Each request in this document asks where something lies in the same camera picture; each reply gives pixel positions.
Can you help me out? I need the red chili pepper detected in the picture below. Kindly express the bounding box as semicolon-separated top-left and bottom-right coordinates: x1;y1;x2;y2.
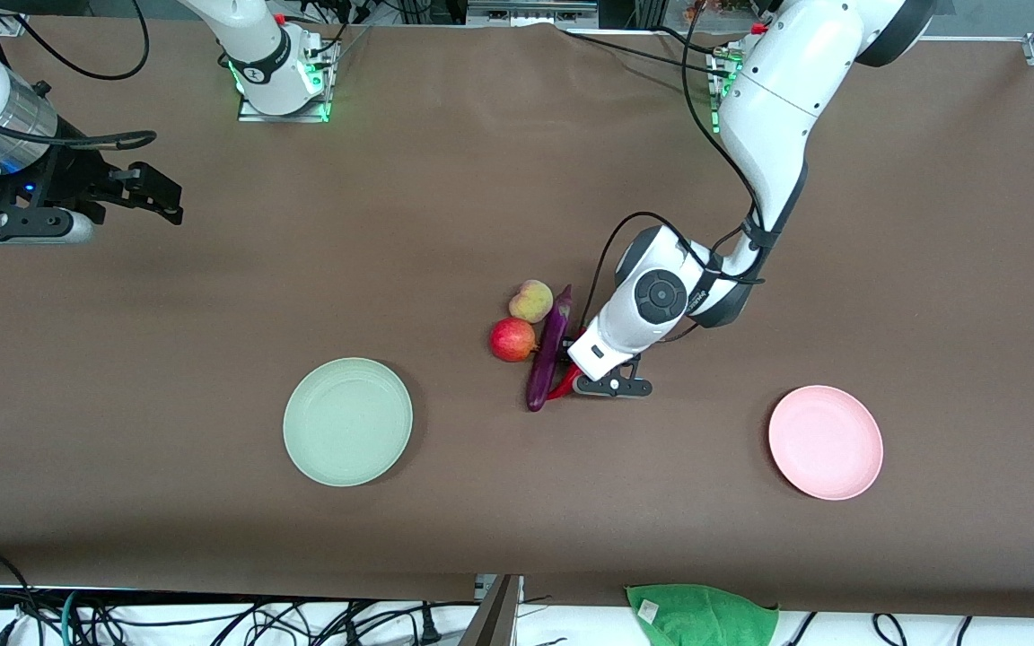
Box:
544;327;586;410

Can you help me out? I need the long purple eggplant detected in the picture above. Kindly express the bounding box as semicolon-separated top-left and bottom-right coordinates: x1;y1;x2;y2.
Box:
526;284;575;413

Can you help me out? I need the red apple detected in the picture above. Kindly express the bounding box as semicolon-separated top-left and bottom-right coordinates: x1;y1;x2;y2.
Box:
490;319;539;363

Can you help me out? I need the yellow pink peach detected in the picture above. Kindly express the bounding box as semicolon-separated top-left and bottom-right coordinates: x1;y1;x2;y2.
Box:
508;279;555;324

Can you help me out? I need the brown table cover sheet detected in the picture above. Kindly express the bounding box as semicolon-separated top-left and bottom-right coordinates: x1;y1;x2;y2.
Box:
0;16;1034;620

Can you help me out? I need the pink round plate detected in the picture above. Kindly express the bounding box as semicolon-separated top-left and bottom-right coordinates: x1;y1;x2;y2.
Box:
768;385;884;501

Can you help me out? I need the green towel cloth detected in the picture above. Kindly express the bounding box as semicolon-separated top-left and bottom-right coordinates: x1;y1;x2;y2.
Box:
625;583;780;646

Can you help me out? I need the pale green round plate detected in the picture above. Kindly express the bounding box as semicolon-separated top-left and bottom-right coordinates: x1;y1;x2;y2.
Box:
283;357;414;488

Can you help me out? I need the orange background object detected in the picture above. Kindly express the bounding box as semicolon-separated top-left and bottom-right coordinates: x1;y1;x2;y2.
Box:
683;0;756;26

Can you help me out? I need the grey metal box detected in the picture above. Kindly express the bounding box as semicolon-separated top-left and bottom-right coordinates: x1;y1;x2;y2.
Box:
466;0;600;28

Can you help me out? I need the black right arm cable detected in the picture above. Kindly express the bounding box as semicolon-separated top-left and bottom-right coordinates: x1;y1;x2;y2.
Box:
0;0;159;150

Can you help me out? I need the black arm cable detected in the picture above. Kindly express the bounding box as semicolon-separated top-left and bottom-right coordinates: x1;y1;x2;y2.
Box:
589;0;767;311
0;0;159;150

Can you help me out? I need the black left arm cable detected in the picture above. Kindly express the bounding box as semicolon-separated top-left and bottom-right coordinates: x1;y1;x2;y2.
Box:
589;0;767;311

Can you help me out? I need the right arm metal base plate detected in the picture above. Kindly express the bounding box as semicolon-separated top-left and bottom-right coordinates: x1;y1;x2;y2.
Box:
237;36;340;124

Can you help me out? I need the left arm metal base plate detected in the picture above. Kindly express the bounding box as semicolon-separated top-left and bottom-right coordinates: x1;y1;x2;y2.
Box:
707;45;751;135

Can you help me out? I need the grey aluminium post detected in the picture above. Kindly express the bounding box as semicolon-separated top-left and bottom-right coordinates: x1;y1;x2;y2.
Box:
459;574;523;646

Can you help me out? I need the black cable on table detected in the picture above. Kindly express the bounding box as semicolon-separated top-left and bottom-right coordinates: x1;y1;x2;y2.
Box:
562;27;735;78

